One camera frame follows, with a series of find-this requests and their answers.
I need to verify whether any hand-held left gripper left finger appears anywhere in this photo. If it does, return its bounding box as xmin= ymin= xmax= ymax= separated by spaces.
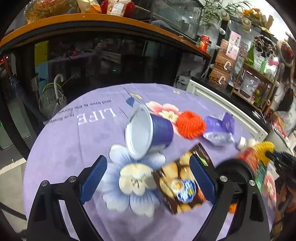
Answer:
xmin=27 ymin=155 xmax=108 ymax=241

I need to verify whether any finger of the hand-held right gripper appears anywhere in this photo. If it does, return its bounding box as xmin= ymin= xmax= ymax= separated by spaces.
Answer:
xmin=265 ymin=151 xmax=292 ymax=163

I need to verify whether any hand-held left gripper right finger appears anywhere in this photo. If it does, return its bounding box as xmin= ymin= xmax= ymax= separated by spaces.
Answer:
xmin=189 ymin=154 xmax=270 ymax=241

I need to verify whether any red yellow snack packet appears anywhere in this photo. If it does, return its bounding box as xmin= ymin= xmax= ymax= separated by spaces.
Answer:
xmin=239 ymin=141 xmax=275 ymax=193

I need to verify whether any brown cookie packet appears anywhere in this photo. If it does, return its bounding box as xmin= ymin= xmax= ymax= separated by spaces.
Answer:
xmin=151 ymin=143 xmax=216 ymax=215

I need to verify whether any purple paper cup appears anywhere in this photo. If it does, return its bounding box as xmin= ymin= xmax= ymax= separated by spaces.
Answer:
xmin=125 ymin=102 xmax=174 ymax=160

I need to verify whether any purple floral tablecloth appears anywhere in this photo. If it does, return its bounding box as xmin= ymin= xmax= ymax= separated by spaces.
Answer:
xmin=23 ymin=83 xmax=277 ymax=241

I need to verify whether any orange foam net ball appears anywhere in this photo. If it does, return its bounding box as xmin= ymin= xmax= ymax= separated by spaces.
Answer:
xmin=177 ymin=111 xmax=207 ymax=139

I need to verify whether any purple plastic wrapper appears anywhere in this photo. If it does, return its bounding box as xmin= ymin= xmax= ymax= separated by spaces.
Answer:
xmin=203 ymin=112 xmax=236 ymax=146

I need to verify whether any wooden shelf rack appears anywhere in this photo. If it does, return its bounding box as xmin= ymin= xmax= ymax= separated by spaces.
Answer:
xmin=231 ymin=61 xmax=280 ymax=112

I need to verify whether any white drawer cabinet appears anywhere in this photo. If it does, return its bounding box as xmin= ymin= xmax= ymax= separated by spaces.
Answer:
xmin=186 ymin=79 xmax=269 ymax=142

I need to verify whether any badminton racket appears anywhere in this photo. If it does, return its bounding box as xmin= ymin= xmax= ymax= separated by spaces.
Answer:
xmin=39 ymin=83 xmax=68 ymax=117

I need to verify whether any brown cardboard box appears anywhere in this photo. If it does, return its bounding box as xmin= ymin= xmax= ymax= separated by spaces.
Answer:
xmin=209 ymin=67 xmax=232 ymax=89
xmin=214 ymin=54 xmax=237 ymax=71

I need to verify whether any dark carved ornament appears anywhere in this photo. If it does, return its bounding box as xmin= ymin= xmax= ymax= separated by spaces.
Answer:
xmin=253 ymin=35 xmax=277 ymax=57

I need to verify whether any pink product box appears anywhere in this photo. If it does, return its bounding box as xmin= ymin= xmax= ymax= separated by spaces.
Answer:
xmin=228 ymin=31 xmax=241 ymax=47

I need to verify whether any red tin can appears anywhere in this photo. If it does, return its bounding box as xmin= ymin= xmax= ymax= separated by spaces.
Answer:
xmin=198 ymin=35 xmax=210 ymax=52

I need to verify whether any yellow sign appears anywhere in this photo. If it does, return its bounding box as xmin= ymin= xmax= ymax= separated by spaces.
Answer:
xmin=35 ymin=40 xmax=49 ymax=68

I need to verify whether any green leafy plant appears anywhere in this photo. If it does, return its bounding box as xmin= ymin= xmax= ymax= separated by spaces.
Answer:
xmin=192 ymin=0 xmax=250 ymax=27

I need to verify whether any wooden counter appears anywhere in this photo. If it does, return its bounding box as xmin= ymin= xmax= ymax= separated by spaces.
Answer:
xmin=0 ymin=13 xmax=212 ymax=61

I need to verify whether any white handled umbrella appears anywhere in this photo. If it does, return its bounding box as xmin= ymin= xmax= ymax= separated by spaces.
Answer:
xmin=54 ymin=74 xmax=64 ymax=105

